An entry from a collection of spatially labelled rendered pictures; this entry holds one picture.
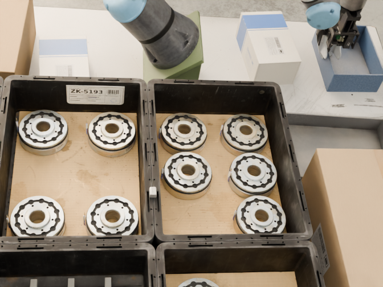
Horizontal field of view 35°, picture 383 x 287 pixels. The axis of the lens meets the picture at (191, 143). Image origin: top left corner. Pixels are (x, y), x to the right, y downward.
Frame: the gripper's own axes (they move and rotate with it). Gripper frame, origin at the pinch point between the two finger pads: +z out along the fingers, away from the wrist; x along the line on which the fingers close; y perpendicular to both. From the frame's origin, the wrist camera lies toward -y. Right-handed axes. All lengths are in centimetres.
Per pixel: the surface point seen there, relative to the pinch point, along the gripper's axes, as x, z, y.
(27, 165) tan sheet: -78, -8, 43
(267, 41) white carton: -17.4, -3.8, -0.1
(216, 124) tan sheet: -36.4, -7.7, 31.9
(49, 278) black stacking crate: -73, -8, 69
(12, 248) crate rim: -78, -18, 67
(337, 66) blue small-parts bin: 5.4, 4.8, 0.5
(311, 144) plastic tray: -8.9, 4.8, 28.7
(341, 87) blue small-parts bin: 3.7, 3.5, 10.0
